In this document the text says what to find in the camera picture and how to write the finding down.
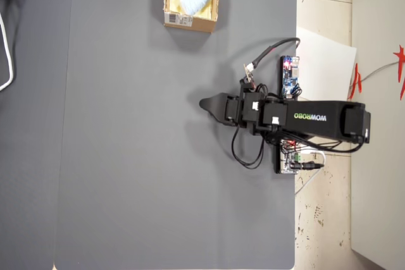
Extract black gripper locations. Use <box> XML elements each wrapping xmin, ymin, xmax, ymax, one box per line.
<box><xmin>199</xmin><ymin>92</ymin><xmax>261</xmax><ymax>129</ymax></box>

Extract open cardboard box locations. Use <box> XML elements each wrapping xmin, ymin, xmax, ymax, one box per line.
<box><xmin>163</xmin><ymin>0</ymin><xmax>222</xmax><ymax>34</ymax></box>

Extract blue circuit board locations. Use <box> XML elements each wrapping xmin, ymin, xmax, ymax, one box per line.
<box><xmin>280</xmin><ymin>55</ymin><xmax>301</xmax><ymax>98</ymax></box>

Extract large grey textured mat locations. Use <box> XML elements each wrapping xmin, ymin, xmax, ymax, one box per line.
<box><xmin>52</xmin><ymin>0</ymin><xmax>298</xmax><ymax>270</ymax></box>

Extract motor controller circuit board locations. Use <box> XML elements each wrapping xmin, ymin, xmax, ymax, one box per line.
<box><xmin>273</xmin><ymin>139</ymin><xmax>301</xmax><ymax>175</ymax></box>

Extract black barrel power plug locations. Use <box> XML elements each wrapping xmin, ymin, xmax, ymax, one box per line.
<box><xmin>293</xmin><ymin>161</ymin><xmax>325</xmax><ymax>171</ymax></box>

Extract white paper sheet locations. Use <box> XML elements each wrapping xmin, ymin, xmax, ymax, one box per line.
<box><xmin>296</xmin><ymin>27</ymin><xmax>358</xmax><ymax>113</ymax></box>

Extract red tape strip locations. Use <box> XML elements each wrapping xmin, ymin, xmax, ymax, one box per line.
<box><xmin>349</xmin><ymin>63</ymin><xmax>364</xmax><ymax>100</ymax></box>
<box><xmin>393</xmin><ymin>45</ymin><xmax>405</xmax><ymax>101</ymax></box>

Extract white curved tube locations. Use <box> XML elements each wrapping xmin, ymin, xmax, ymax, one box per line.
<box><xmin>0</xmin><ymin>13</ymin><xmax>15</xmax><ymax>92</ymax></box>

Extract small wrist camera board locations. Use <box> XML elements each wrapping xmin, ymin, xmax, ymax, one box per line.
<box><xmin>242</xmin><ymin>63</ymin><xmax>257</xmax><ymax>92</ymax></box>

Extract thin black servo wires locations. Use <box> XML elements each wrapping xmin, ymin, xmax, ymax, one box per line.
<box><xmin>231</xmin><ymin>126</ymin><xmax>267</xmax><ymax>170</ymax></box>

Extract thick black camera cable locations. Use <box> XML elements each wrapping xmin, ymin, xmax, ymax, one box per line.
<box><xmin>249</xmin><ymin>37</ymin><xmax>302</xmax><ymax>71</ymax></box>

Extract white board cable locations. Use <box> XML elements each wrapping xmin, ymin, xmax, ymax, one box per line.
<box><xmin>295</xmin><ymin>150</ymin><xmax>327</xmax><ymax>195</ymax></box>

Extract grey floor cable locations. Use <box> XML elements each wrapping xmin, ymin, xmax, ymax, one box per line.
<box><xmin>347</xmin><ymin>61</ymin><xmax>400</xmax><ymax>89</ymax></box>

